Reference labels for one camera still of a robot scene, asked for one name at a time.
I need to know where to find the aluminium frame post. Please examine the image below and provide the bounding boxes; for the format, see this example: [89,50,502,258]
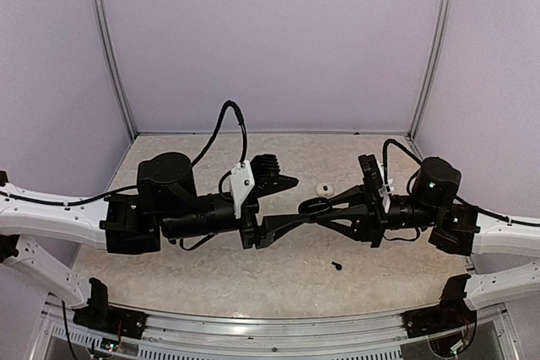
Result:
[91,0,138,143]
[408,0,452,142]

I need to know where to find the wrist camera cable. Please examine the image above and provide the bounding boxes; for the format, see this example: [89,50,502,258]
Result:
[381,138,423,186]
[189,100,249,167]

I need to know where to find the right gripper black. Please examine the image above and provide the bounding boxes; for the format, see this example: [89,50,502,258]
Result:
[316,184,440,249]

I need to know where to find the white earbud charging case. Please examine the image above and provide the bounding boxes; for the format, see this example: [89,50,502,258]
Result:
[316,184,334,197]

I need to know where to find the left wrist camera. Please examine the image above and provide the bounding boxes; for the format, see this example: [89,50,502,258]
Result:
[229,153,280,219]

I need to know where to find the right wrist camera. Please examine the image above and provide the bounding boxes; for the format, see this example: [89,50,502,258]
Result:
[358,154,394,210]

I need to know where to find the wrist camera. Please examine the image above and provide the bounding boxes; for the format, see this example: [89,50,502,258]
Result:
[358,154,394,210]
[229,153,280,219]

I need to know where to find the aluminium front rail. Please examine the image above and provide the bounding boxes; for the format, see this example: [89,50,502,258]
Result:
[29,292,520,360]

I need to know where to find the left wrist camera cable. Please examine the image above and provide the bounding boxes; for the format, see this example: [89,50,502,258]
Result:
[189,100,249,167]

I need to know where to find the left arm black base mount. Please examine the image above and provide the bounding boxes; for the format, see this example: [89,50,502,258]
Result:
[73,277,148,340]

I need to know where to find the black wireless earbud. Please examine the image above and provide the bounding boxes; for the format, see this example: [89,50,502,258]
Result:
[332,261,343,271]

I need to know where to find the black earbud charging case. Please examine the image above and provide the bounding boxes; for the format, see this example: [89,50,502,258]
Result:
[298,196,332,217]

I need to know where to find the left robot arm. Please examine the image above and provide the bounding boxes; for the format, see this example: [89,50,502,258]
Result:
[1,153,309,330]

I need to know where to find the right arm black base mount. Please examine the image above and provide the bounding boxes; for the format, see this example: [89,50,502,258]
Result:
[402,274,478,338]

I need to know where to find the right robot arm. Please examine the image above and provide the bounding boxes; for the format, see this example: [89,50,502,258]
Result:
[305,155,539,330]

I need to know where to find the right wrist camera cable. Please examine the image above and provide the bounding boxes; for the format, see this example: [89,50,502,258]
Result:
[381,138,423,186]

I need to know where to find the left aluminium frame post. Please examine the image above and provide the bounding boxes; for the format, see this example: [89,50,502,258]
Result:
[91,0,138,143]

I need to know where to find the right aluminium frame post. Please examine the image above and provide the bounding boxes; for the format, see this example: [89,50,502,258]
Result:
[408,0,452,142]

